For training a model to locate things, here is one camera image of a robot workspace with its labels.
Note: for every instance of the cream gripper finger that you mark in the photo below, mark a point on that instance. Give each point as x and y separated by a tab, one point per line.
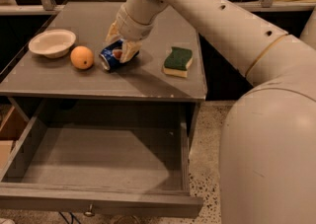
113	33
128	49

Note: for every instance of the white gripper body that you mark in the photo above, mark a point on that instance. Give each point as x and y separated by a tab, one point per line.
132	29

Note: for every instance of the blue pepsi can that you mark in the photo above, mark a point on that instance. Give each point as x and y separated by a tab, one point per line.
110	56

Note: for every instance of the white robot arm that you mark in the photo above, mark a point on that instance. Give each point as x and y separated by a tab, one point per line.
267	156

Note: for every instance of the grey open top drawer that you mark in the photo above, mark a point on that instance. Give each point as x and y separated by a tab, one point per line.
129	158

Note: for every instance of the metal drawer knob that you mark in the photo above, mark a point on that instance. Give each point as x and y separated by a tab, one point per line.
90	211

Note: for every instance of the orange fruit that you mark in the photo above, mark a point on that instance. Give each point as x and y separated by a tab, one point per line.
82	57

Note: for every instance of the green yellow sponge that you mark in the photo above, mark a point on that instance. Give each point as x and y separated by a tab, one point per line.
178	62

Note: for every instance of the grey cabinet counter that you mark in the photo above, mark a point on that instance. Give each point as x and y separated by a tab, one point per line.
141	78

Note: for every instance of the white paper bowl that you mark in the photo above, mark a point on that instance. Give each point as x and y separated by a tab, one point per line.
52	44

